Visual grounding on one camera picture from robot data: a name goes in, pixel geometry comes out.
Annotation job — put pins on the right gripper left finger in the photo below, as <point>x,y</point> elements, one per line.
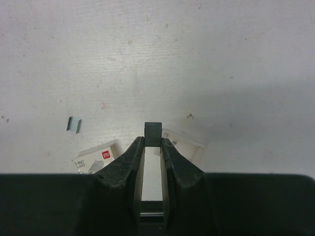
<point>107,203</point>

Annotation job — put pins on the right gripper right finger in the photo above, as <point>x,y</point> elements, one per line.
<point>197,203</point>

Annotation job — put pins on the small strip of staples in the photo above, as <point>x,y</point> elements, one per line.
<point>74,124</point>

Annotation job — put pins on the staple box with red dot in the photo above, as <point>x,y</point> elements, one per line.
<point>94,159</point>

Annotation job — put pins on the open white staple box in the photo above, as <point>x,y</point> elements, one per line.
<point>186,144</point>

